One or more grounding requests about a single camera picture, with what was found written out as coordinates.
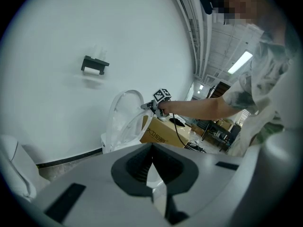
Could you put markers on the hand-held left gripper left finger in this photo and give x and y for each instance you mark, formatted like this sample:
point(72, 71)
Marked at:
point(120, 174)

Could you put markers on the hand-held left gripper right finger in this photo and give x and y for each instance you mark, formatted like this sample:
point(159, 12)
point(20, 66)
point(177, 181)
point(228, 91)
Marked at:
point(187, 176)

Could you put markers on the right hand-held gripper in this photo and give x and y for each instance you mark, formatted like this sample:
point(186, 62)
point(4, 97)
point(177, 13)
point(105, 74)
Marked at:
point(162, 94)

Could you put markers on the white toilet seat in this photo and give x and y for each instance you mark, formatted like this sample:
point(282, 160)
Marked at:
point(132, 131)

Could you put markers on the person's right forearm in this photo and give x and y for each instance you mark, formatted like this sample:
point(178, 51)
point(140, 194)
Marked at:
point(201, 107)

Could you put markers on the white toilet lid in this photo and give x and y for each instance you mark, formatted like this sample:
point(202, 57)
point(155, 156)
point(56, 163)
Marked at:
point(127, 98)

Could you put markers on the white paper towel roll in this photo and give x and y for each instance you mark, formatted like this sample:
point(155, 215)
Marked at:
point(91, 71)

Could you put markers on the white boxy toilet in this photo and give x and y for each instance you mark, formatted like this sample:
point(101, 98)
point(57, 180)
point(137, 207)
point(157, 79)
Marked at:
point(16, 164)

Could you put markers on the person's right hand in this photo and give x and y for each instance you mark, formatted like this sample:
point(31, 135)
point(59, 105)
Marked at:
point(165, 107)

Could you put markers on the large cardboard box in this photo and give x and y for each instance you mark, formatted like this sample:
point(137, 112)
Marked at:
point(163, 133)

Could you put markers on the matte black oval sheet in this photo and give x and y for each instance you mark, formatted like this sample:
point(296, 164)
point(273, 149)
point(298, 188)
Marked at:
point(177, 122)

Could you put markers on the brown wooden rack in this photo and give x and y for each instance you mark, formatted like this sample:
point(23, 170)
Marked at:
point(220, 90)

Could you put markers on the white ceiling pipes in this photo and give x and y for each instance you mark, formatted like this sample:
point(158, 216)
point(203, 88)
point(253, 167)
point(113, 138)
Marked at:
point(196, 20)

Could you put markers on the rectangular ceiling light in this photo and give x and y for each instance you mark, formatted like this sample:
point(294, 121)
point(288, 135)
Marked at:
point(240, 62)

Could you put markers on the person's patterned shirt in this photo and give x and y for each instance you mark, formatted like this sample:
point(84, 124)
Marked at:
point(260, 91)

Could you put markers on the person's head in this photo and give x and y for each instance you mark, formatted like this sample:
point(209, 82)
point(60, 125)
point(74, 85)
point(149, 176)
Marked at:
point(248, 3)

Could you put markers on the black frame work table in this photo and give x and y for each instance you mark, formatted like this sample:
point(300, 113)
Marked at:
point(217, 131)

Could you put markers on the black wall paper holder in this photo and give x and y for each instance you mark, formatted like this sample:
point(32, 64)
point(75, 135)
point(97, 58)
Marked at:
point(93, 61)

